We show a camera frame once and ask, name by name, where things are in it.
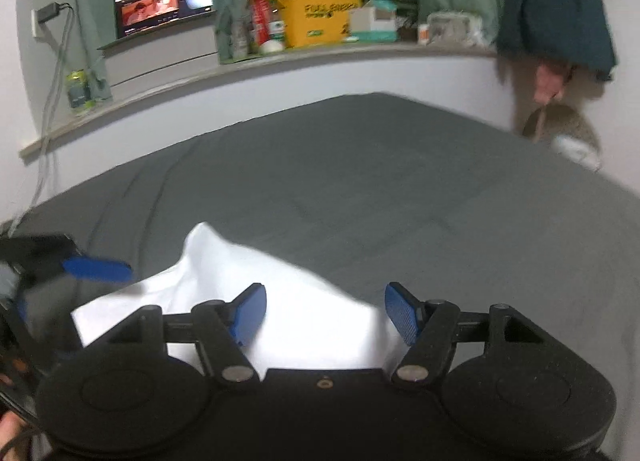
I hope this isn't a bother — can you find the yellow cardboard box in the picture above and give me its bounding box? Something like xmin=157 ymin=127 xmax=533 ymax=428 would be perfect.
xmin=280 ymin=0 xmax=361 ymax=48

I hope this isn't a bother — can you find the grey charger cable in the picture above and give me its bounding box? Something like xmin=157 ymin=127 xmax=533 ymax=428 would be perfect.
xmin=6 ymin=2 xmax=79 ymax=237

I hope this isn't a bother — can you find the white power adapter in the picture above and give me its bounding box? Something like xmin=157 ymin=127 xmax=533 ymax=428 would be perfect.
xmin=30 ymin=2 xmax=61 ymax=39

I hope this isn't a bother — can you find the dark teal hanging jacket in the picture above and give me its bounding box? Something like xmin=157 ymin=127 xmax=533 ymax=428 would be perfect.
xmin=497 ymin=0 xmax=617 ymax=83

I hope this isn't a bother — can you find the white teal box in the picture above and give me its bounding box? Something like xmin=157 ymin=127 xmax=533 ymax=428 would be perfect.
xmin=348 ymin=0 xmax=418 ymax=43

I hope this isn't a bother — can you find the grey round wicker stool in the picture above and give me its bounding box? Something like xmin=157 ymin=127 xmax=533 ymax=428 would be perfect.
xmin=522 ymin=103 xmax=602 ymax=172

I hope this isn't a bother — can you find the grey drawer box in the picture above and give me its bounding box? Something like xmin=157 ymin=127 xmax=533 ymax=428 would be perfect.
xmin=102 ymin=22 xmax=219 ymax=90

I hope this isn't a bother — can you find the red snack bag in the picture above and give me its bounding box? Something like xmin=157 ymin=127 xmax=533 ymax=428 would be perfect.
xmin=247 ymin=0 xmax=271 ymax=48

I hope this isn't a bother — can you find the white t-shirt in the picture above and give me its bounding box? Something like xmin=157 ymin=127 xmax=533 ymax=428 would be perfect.
xmin=70 ymin=220 xmax=407 ymax=380

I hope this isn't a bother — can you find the dark grey bed sheet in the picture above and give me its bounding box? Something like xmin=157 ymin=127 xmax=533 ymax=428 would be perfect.
xmin=20 ymin=94 xmax=639 ymax=459

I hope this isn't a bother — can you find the pink hanging cloth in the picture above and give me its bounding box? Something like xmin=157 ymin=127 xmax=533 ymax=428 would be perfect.
xmin=534 ymin=60 xmax=573 ymax=106

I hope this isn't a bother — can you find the clear plastic container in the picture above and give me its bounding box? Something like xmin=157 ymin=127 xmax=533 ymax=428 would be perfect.
xmin=427 ymin=11 xmax=489 ymax=47

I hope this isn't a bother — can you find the person left hand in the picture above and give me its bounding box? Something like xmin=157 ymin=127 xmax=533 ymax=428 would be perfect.
xmin=0 ymin=411 xmax=32 ymax=461

